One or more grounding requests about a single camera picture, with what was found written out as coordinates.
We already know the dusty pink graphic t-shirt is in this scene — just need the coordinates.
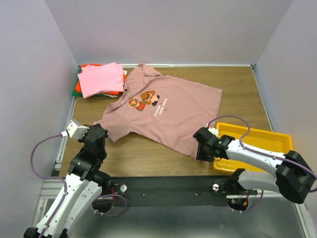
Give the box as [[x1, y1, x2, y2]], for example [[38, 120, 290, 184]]
[[97, 65, 222, 159]]

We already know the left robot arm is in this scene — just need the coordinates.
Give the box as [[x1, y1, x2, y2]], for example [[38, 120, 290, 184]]
[[23, 120, 110, 238]]

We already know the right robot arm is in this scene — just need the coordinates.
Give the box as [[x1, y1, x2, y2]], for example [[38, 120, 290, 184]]
[[193, 127, 317, 204]]

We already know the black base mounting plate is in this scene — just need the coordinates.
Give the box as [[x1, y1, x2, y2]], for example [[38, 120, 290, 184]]
[[91, 175, 258, 214]]

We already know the folded orange t-shirt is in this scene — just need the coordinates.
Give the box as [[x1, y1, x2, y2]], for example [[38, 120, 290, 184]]
[[75, 63, 128, 98]]

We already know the folded pink t-shirt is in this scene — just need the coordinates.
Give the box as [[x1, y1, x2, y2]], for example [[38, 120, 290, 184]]
[[77, 62, 125, 99]]

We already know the yellow plastic tray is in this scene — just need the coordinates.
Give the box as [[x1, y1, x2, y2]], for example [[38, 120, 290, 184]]
[[213, 122, 293, 174]]

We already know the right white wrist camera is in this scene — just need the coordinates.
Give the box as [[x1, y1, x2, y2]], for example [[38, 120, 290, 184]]
[[208, 127, 219, 137]]

